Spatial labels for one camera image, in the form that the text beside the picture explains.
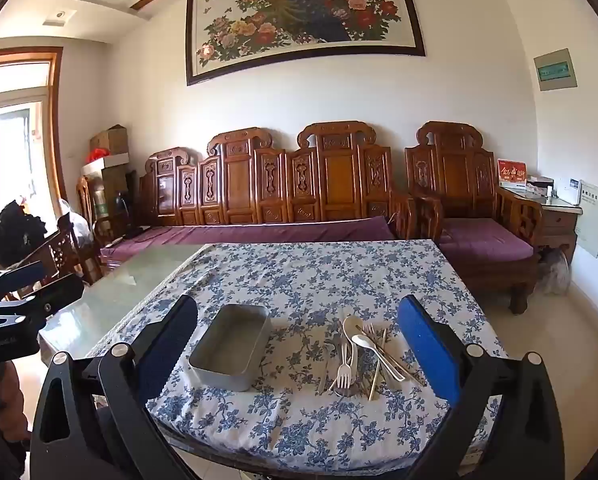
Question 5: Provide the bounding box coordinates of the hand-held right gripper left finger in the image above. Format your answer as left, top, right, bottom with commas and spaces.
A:
30, 294, 200, 480

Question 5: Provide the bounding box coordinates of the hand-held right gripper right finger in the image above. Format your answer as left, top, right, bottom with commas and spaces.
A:
396, 294, 565, 480

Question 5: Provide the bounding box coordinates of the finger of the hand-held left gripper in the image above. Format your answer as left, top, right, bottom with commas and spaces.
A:
0, 260, 47, 303
0, 274, 87, 328

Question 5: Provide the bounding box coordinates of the rectangular metal tray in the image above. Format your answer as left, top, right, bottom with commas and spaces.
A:
188, 303, 272, 392

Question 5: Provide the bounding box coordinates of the large white spoon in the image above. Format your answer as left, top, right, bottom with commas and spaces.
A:
341, 314, 365, 391

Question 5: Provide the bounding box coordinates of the wooden dining chair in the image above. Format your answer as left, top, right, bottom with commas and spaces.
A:
19, 225, 102, 301

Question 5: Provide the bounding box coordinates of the black bag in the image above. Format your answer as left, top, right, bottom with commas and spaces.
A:
0, 200, 47, 273

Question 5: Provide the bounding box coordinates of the small white spoon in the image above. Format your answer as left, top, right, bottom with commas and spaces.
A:
351, 334, 405, 391

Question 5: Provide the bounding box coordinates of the white plastic bag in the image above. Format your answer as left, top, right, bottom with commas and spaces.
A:
56, 199, 94, 251

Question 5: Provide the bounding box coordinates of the white plastic fork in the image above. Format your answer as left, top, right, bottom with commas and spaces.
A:
327, 345, 355, 393

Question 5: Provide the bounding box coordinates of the dark wooden cabinet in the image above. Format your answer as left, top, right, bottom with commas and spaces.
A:
81, 162, 137, 226

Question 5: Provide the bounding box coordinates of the purple armchair cushion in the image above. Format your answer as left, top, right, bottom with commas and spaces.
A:
439, 217, 536, 262

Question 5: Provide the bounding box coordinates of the blue floral tablecloth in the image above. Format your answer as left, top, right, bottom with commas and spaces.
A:
86, 239, 510, 473

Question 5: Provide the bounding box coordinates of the clear plastic bag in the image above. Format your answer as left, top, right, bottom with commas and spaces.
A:
536, 249, 572, 296

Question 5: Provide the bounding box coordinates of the cardboard box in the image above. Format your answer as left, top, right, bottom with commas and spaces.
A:
90, 124, 130, 158

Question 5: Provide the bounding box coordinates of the carved wooden sofa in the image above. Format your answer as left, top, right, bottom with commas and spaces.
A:
99, 121, 417, 273

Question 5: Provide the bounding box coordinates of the wooden side table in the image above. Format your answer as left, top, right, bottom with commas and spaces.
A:
499, 185, 582, 266

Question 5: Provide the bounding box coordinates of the carved wooden armchair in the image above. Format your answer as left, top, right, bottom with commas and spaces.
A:
404, 121, 542, 315

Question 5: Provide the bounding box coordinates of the white box device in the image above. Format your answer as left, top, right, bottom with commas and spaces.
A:
556, 177, 582, 206

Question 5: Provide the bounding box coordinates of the framed peacock painting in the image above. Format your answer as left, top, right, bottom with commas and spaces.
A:
185, 0, 426, 87

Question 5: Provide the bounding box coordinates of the wooden door frame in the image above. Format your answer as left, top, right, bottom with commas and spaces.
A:
0, 46, 64, 221

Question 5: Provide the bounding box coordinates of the white wall cabinet door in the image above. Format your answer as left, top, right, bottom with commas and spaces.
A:
574, 180, 598, 259

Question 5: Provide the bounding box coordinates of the grey wall panel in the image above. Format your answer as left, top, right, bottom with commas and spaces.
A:
533, 48, 578, 92

